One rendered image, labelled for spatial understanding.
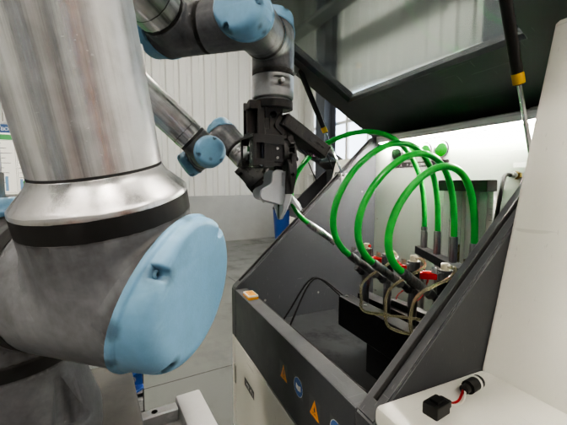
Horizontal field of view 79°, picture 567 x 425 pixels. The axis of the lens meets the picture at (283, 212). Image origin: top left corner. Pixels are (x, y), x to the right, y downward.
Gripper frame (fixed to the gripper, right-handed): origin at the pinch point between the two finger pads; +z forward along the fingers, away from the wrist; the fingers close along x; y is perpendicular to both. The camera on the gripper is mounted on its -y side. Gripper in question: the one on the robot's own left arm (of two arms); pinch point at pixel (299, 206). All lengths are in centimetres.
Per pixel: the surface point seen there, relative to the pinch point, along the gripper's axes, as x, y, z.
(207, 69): -524, -49, -453
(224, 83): -555, -57, -423
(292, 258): -22.4, 13.6, 6.9
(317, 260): -28.2, 8.0, 12.5
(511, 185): 4, -41, 32
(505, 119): 8, -49, 19
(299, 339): 16.5, 19.3, 24.9
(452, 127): -3.5, -44.7, 11.6
